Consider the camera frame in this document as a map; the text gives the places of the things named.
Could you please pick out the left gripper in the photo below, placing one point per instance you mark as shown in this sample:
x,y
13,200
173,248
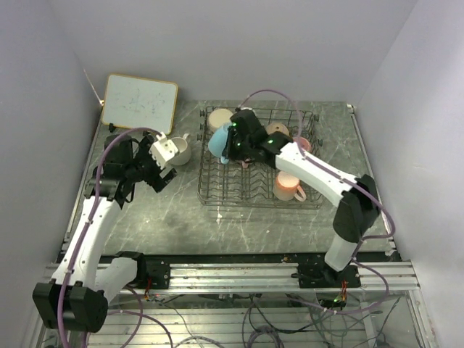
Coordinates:
x,y
155,180

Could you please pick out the large beige mug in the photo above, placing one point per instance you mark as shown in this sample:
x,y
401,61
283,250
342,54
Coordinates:
x,y
217,118

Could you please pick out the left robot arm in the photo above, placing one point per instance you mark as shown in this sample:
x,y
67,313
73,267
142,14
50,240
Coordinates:
x,y
77,296

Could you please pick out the salmon pink mug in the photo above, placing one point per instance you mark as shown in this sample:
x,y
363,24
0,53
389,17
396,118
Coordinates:
x,y
287,187

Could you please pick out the aluminium frame rail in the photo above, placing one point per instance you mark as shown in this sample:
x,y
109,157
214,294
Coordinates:
x,y
231,278

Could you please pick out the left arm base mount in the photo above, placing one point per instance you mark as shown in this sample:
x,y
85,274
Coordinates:
x,y
152,273

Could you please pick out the yellow framed whiteboard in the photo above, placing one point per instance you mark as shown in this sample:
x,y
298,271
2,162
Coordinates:
x,y
135,102

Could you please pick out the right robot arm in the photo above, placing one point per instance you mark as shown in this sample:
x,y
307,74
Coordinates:
x,y
355,199

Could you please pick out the wire dish rack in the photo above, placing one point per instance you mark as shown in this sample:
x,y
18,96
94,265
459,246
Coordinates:
x,y
232,185

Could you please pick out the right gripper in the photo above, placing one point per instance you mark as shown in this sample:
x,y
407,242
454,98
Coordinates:
x,y
229,148

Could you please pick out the pink floral mug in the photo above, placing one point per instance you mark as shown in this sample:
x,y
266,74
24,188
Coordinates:
x,y
305,144

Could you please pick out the white speckled mug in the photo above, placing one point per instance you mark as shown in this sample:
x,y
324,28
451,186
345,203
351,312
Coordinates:
x,y
184,150

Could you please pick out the blue mug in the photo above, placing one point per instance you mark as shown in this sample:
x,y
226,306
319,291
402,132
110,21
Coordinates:
x,y
218,141

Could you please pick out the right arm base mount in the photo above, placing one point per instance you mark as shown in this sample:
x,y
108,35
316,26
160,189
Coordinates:
x,y
312,276

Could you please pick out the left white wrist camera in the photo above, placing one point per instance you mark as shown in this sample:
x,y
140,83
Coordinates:
x,y
163,150

